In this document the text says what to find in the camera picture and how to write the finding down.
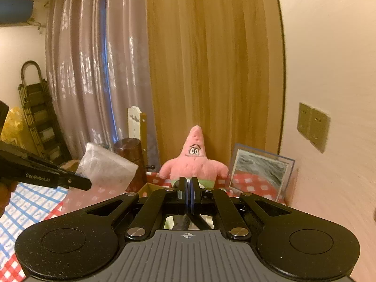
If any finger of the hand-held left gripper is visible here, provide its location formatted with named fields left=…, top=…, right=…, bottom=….
left=66, top=173, right=92, bottom=191

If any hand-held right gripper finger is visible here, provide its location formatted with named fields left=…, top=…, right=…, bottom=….
left=85, top=177, right=191, bottom=240
left=190, top=177, right=293, bottom=240

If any clear plastic bag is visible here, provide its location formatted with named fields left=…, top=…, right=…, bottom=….
left=68, top=142, right=139, bottom=196

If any brown cardboard box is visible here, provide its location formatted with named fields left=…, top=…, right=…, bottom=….
left=137, top=182, right=165, bottom=199

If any person's left hand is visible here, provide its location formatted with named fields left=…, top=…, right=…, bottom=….
left=0, top=180, right=19, bottom=218

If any pink starfish plush toy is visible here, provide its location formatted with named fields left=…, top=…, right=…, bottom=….
left=159, top=126, right=229, bottom=189

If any blue checked blanket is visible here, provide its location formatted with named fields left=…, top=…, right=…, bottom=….
left=0, top=182, right=70, bottom=259

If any yellow plastic bag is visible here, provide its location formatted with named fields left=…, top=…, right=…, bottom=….
left=0, top=107, right=33, bottom=151

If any dark folding step ladder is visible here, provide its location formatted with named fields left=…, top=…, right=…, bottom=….
left=19, top=61, right=73, bottom=167

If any brown cylindrical canister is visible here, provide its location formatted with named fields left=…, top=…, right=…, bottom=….
left=114, top=138, right=148, bottom=192

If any red checked tablecloth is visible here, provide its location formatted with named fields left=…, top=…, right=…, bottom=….
left=0, top=170, right=287, bottom=282

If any grey sheer curtain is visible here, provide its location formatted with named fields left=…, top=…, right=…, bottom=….
left=44, top=0, right=161, bottom=171

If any orange brown curtain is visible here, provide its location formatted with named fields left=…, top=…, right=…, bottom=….
left=146, top=0, right=286, bottom=183

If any clear picture frame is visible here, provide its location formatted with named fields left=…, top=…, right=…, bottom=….
left=226, top=143, right=296, bottom=204

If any beige wall socket plate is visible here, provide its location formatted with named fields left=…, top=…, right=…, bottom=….
left=297, top=102, right=312, bottom=140
left=308, top=107, right=331, bottom=153

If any wall air conditioner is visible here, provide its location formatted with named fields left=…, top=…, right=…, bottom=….
left=0, top=0, right=35, bottom=29

